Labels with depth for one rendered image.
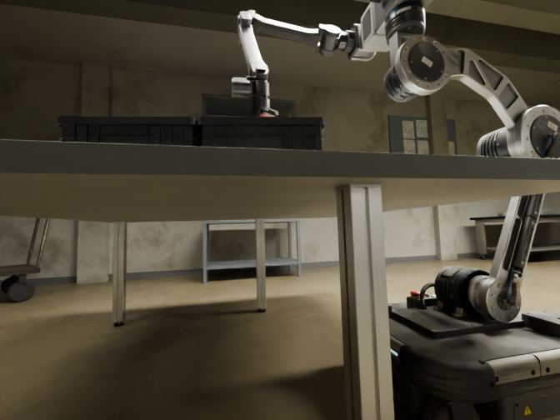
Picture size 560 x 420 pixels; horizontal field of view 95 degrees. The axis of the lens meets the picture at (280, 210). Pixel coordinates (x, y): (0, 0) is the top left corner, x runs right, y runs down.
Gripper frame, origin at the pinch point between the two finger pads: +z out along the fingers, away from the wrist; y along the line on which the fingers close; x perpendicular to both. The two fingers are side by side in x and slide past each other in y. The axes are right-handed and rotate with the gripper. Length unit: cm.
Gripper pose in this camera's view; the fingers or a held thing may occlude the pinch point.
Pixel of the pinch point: (262, 140)
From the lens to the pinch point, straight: 89.0
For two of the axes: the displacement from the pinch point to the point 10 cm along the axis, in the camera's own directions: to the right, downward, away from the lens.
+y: 6.8, -0.8, -7.2
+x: 7.3, 0.4, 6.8
